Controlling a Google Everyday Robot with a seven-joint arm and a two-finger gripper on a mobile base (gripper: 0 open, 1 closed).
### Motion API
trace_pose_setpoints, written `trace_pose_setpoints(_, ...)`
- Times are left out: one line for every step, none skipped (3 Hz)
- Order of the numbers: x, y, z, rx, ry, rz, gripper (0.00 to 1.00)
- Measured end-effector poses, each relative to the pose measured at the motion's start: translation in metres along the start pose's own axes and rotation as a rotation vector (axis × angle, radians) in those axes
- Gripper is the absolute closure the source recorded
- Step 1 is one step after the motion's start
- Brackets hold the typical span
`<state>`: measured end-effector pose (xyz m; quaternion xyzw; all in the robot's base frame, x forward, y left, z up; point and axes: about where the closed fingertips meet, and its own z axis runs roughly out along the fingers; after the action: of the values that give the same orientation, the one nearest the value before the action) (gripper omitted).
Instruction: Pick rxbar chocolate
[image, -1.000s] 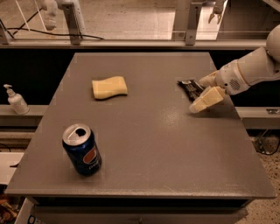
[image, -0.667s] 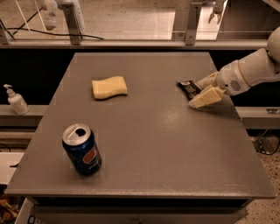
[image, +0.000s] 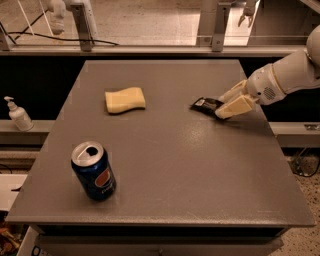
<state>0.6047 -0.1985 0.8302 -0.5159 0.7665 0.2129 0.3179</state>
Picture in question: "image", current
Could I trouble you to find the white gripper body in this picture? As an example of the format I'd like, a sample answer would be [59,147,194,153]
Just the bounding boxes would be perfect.
[247,64,286,105]

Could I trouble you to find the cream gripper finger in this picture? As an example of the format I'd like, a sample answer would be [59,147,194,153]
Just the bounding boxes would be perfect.
[218,80,247,103]
[215,94,258,119]

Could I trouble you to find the black rxbar chocolate wrapper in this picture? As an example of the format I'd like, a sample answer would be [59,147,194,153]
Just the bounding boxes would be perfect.
[190,97,223,117]

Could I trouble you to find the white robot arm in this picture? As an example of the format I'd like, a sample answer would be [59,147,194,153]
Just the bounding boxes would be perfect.
[215,25,320,119]

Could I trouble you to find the yellow sponge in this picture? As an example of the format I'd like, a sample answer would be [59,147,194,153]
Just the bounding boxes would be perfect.
[105,87,146,114]

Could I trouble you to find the blue pepsi can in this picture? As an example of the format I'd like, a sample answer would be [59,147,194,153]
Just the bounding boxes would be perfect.
[71,141,116,201]

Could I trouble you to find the white pump lotion bottle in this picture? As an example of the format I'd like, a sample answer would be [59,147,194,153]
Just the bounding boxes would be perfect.
[4,96,34,131]

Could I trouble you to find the right metal railing post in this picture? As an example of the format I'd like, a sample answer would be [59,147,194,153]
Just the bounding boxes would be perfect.
[211,0,231,52]

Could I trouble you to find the metal railing post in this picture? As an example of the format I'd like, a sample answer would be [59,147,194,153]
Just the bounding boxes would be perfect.
[211,0,231,52]
[71,3,93,52]

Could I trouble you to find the black cables on floor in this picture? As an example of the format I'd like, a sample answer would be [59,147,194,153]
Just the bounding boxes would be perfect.
[290,148,320,178]

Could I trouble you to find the left metal railing post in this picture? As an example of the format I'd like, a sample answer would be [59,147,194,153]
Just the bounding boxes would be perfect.
[71,3,93,52]

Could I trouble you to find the black cable behind table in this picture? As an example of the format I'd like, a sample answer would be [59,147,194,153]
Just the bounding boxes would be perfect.
[0,9,120,47]

